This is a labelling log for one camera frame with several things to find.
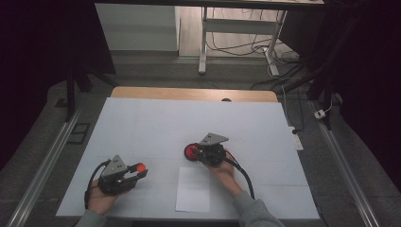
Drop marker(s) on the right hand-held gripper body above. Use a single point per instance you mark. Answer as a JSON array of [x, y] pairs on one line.
[[212, 154]]

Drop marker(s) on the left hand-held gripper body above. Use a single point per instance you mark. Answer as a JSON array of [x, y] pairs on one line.
[[112, 184]]

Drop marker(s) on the round red ink pad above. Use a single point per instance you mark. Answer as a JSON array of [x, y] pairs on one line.
[[190, 152]]

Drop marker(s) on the small orange stamp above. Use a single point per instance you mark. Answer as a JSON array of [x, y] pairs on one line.
[[141, 167]]

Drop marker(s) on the person's left hand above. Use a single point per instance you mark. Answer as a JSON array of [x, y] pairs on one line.
[[101, 201]]

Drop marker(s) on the person's right hand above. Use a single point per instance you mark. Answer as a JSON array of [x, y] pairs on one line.
[[225, 176]]

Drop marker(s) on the white paper sheet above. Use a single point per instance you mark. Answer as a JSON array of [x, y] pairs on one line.
[[193, 189]]

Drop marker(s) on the large white table cover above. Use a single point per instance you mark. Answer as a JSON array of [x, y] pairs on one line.
[[157, 126]]

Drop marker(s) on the dark round table grommet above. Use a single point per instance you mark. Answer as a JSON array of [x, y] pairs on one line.
[[226, 100]]

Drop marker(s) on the black floor socket plate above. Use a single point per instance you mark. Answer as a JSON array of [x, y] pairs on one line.
[[78, 133]]

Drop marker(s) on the white power strip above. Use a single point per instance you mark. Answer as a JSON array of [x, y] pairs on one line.
[[297, 140]]

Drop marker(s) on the black metal stand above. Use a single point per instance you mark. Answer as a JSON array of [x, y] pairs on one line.
[[71, 94], [326, 94]]

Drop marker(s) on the small white adapter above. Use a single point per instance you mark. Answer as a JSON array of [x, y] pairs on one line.
[[319, 114]]

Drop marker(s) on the white cabinet panel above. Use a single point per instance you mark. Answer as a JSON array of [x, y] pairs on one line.
[[138, 28]]

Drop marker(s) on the aluminium floor rail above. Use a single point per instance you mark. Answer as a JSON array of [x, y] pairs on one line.
[[47, 164], [345, 170]]

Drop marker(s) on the white metal desk frame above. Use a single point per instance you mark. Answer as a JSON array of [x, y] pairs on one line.
[[239, 26]]

